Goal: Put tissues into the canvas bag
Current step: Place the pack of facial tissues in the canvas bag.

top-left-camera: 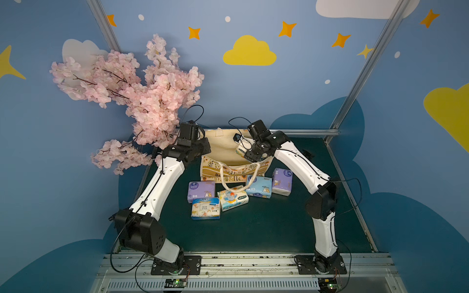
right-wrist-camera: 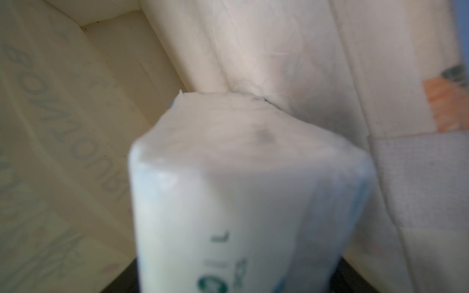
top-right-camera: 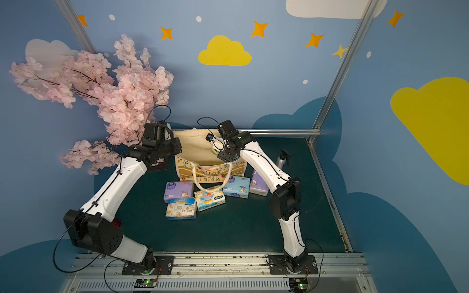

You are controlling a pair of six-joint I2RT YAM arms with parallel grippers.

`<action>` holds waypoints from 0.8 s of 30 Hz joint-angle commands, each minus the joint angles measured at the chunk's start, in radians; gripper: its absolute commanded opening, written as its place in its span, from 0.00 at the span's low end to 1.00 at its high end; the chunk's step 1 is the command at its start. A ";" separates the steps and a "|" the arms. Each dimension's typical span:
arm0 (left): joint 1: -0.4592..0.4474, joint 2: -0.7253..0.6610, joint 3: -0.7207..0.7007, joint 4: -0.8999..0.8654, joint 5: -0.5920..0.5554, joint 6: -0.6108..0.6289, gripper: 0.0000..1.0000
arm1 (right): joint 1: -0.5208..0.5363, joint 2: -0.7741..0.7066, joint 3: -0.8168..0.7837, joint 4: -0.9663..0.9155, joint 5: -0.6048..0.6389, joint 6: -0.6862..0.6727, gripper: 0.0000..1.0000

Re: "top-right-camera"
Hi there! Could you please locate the blue orange tissue pack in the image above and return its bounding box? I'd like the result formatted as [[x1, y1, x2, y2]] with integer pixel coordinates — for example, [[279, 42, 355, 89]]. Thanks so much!
[[166, 197, 197, 220]]

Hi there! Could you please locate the pink cherry blossom tree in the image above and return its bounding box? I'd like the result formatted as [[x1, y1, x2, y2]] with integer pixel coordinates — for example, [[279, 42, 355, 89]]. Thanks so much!
[[9, 34, 174, 175]]

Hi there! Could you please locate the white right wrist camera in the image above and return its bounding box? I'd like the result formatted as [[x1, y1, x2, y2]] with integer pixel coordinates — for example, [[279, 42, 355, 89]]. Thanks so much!
[[205, 133, 224, 155]]

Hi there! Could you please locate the green circuit board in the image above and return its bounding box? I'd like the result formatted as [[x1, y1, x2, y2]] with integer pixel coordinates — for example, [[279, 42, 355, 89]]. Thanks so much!
[[134, 279, 158, 289], [288, 278, 310, 293]]

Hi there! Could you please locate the light blue tissue pack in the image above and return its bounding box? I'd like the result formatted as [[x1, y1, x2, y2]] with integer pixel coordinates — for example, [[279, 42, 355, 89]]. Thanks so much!
[[222, 176, 250, 199]]

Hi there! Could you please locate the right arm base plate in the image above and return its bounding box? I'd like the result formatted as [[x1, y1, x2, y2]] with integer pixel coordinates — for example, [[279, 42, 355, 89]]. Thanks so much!
[[266, 255, 319, 275]]

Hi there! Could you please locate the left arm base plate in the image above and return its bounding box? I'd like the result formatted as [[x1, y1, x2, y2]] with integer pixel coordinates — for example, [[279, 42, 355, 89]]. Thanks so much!
[[122, 255, 175, 276]]

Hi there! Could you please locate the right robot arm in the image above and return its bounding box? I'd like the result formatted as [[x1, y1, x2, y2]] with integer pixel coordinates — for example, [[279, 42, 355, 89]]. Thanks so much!
[[217, 120, 308, 273]]

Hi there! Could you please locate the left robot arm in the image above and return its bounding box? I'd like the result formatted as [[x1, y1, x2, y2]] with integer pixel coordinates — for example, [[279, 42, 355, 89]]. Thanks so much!
[[64, 121, 182, 275]]

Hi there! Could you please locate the cream canvas tote bag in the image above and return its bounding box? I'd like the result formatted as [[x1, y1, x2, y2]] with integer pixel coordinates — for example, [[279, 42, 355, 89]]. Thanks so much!
[[174, 128, 247, 192]]

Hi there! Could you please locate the right green circuit board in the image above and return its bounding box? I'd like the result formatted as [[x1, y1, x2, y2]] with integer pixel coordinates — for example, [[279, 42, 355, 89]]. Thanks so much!
[[288, 278, 310, 293]]

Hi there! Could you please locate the purple tissue pack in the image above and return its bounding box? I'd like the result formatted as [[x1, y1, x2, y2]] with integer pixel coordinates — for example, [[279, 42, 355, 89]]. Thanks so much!
[[249, 170, 269, 196], [163, 181, 194, 203]]

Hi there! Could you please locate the silver spray bottle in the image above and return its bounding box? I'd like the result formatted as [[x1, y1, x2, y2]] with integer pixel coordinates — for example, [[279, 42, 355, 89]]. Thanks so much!
[[276, 149, 291, 169]]

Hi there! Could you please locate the left green circuit board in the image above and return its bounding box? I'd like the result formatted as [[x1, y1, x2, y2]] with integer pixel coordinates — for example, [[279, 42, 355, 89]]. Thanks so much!
[[134, 279, 158, 289]]

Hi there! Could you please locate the white green elephant tissue pack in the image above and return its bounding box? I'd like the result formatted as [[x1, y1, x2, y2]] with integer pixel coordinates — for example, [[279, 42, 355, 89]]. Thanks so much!
[[195, 190, 226, 212]]

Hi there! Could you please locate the aluminium mounting rail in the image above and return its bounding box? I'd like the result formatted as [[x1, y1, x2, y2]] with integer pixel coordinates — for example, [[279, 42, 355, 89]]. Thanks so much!
[[60, 251, 377, 293]]

